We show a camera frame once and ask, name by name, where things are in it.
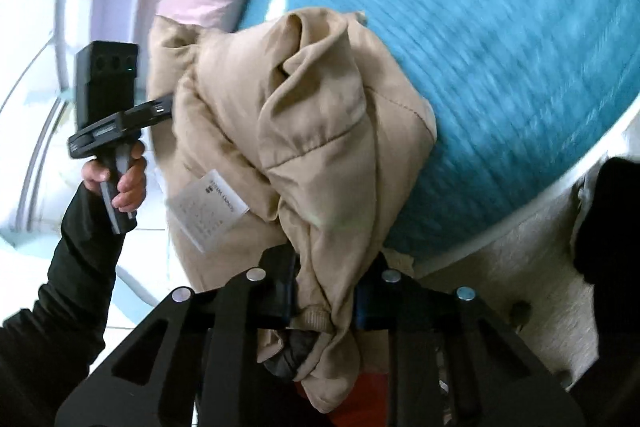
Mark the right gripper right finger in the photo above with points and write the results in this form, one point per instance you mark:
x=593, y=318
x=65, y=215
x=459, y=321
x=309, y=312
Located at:
x=382, y=303

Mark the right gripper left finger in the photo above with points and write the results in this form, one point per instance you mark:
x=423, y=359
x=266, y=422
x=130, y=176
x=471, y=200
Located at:
x=236, y=388

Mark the beige padded jacket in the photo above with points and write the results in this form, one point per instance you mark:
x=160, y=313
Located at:
x=312, y=123

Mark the black left sleeve forearm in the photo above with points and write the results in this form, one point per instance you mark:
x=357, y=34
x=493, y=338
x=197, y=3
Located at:
x=47, y=351

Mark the white bed headboard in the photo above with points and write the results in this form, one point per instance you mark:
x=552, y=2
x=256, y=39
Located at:
x=39, y=42

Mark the teal candy-pattern bedspread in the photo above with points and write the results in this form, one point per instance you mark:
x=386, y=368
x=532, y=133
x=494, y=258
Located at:
x=521, y=90

